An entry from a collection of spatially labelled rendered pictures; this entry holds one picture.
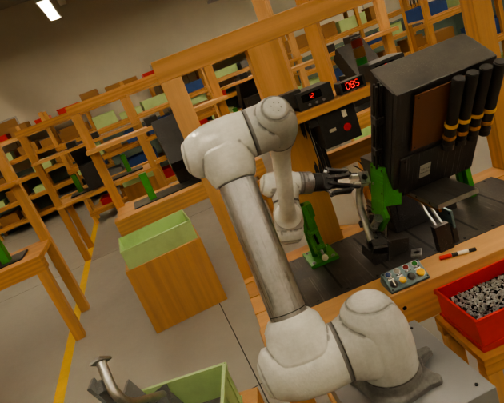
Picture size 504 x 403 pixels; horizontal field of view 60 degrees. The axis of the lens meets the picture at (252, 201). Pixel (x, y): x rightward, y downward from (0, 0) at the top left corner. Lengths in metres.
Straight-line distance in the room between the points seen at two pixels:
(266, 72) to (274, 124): 0.84
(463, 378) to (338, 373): 0.33
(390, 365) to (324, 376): 0.16
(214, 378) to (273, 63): 1.26
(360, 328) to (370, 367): 0.10
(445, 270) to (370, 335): 0.67
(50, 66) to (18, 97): 1.01
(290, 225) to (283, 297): 0.53
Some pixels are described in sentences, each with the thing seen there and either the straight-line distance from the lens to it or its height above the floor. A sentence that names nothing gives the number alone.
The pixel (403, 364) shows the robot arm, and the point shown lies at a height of 1.03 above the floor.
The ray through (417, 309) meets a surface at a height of 0.81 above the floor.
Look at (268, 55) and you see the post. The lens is 1.95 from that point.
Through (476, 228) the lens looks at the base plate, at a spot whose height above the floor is 0.90.
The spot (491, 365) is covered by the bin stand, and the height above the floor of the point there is 0.77.
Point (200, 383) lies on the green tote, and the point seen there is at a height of 0.92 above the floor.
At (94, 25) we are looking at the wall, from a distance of 11.64.
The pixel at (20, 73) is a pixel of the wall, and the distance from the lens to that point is 11.71.
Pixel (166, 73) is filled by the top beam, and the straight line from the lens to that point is 1.91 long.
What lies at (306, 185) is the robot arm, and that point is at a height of 1.30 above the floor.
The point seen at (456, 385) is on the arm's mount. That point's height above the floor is 0.92.
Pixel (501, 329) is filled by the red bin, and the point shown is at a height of 0.85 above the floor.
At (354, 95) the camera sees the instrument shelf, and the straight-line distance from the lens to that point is 1.93.
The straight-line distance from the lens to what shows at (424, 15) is 6.85.
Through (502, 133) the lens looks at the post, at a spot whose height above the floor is 1.06.
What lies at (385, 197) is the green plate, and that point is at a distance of 1.77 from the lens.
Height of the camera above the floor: 1.83
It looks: 17 degrees down
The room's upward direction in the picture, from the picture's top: 21 degrees counter-clockwise
